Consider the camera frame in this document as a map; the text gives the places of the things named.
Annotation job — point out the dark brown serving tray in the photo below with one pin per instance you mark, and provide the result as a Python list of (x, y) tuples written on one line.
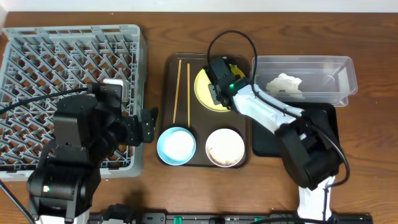
[(202, 121)]

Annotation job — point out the white bowl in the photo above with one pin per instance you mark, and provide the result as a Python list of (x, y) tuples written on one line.
[(225, 147)]

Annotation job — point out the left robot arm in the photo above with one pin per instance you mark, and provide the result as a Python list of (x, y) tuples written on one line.
[(88, 129)]

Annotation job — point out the black waste tray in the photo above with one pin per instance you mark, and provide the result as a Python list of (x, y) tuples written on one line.
[(264, 143)]

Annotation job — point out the grey dishwasher rack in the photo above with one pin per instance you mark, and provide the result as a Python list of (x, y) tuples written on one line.
[(39, 61)]

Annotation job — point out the white tissue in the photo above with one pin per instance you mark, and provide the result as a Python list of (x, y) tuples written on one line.
[(286, 83)]

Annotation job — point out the clear plastic bin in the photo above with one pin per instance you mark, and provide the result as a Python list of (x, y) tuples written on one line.
[(325, 78)]

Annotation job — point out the yellow plate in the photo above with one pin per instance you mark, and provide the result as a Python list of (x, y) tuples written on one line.
[(203, 95)]

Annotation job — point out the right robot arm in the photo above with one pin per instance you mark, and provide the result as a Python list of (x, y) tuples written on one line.
[(310, 152)]

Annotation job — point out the light blue bowl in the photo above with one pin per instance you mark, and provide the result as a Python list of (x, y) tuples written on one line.
[(176, 146)]

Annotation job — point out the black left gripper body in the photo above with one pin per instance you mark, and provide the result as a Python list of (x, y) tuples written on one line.
[(146, 127)]

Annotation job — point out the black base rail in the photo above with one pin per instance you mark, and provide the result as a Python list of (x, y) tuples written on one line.
[(124, 214)]

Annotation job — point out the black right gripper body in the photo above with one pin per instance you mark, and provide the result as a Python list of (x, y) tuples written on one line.
[(214, 93)]

